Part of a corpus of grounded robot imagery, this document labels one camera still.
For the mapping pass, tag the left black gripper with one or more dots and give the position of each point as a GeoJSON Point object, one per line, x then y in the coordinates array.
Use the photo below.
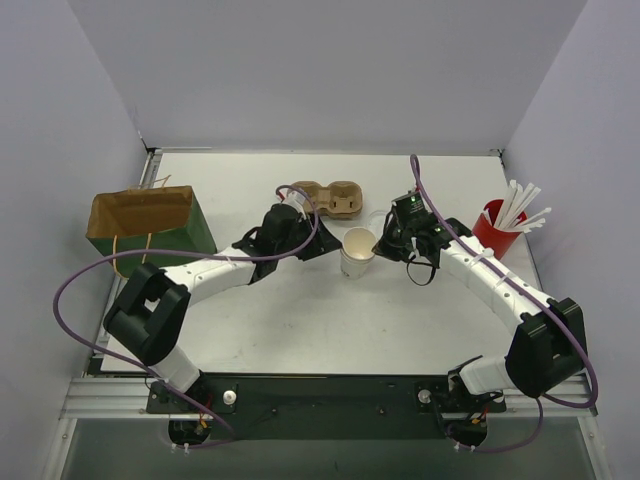
{"type": "Point", "coordinates": [310, 235]}

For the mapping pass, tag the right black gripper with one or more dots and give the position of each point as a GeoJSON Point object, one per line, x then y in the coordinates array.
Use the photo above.
{"type": "Point", "coordinates": [393, 242]}

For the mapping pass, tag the white paper cups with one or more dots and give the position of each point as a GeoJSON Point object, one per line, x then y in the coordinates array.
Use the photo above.
{"type": "Point", "coordinates": [357, 252]}

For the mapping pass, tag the clear plastic lid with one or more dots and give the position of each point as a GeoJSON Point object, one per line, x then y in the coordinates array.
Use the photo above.
{"type": "Point", "coordinates": [375, 222]}

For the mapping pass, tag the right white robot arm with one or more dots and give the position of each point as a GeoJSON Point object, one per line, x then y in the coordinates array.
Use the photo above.
{"type": "Point", "coordinates": [548, 339]}

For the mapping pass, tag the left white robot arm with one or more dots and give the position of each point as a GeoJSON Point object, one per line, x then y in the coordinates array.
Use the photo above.
{"type": "Point", "coordinates": [147, 316]}

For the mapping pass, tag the brown cardboard cup carrier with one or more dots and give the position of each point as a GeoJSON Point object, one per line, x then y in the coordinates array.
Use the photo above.
{"type": "Point", "coordinates": [340, 200]}

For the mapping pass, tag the red cup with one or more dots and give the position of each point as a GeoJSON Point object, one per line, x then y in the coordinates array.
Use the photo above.
{"type": "Point", "coordinates": [489, 236]}

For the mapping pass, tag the white wrapped straws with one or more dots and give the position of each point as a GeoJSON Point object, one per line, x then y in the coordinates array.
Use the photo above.
{"type": "Point", "coordinates": [512, 214]}

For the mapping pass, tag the green paper bag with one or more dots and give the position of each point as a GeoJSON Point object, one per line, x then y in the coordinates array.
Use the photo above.
{"type": "Point", "coordinates": [159, 217]}

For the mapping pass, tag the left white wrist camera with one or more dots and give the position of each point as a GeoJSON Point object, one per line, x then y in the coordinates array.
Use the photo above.
{"type": "Point", "coordinates": [295, 200]}

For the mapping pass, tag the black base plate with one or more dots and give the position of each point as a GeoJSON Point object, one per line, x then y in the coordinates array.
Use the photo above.
{"type": "Point", "coordinates": [325, 407]}

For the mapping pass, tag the aluminium rail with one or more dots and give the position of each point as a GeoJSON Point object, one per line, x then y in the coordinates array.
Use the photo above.
{"type": "Point", "coordinates": [126, 398]}

